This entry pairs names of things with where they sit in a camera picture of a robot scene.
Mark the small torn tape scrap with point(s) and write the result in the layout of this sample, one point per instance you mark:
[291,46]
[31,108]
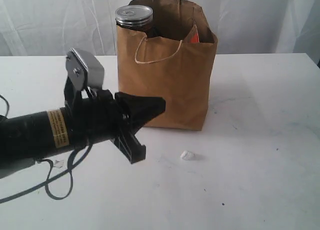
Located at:
[58,164]

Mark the brown paper shopping bag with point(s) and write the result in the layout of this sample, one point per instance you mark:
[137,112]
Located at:
[165,66]

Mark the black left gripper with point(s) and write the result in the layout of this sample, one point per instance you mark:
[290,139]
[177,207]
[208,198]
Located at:
[100,118]

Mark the dark can with pull-tab lid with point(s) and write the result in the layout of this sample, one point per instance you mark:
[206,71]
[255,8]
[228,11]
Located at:
[136,17]

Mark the white backdrop curtain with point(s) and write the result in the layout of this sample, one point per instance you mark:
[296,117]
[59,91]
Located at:
[51,27]

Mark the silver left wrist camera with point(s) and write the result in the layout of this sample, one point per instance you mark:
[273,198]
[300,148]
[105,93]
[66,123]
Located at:
[84,70]

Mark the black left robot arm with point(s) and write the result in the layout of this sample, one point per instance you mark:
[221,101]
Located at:
[28,138]

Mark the brown pouch with orange label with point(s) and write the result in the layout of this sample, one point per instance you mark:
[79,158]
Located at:
[193,36]

